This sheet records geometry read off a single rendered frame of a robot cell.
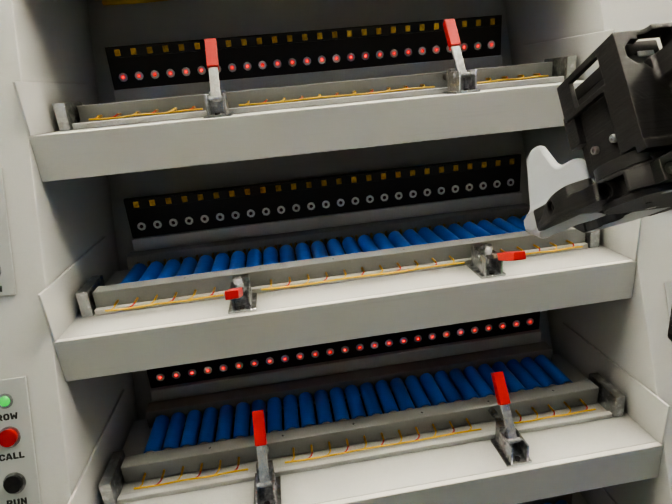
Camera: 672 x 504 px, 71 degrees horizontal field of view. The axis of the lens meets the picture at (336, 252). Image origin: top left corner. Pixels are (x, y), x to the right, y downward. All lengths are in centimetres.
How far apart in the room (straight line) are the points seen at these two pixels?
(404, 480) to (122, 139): 45
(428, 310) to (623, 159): 28
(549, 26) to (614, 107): 46
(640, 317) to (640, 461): 16
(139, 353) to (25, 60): 31
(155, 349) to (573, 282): 44
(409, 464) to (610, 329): 29
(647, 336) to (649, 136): 38
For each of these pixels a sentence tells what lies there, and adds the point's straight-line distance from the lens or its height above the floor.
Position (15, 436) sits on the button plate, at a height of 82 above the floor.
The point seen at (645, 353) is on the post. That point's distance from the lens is 63.
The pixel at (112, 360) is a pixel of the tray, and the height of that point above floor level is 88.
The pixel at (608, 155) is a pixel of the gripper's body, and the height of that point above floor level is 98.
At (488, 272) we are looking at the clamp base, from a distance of 53.
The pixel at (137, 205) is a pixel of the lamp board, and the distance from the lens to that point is 66.
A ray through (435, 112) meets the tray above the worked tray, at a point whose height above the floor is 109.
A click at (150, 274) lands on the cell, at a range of 59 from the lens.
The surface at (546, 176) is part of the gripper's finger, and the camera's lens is 35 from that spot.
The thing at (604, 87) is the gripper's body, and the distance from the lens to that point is 29.
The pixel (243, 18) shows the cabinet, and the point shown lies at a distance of 77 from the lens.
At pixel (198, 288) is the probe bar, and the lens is 53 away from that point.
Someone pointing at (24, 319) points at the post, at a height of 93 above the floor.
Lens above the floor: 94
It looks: 1 degrees up
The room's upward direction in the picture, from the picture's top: 7 degrees counter-clockwise
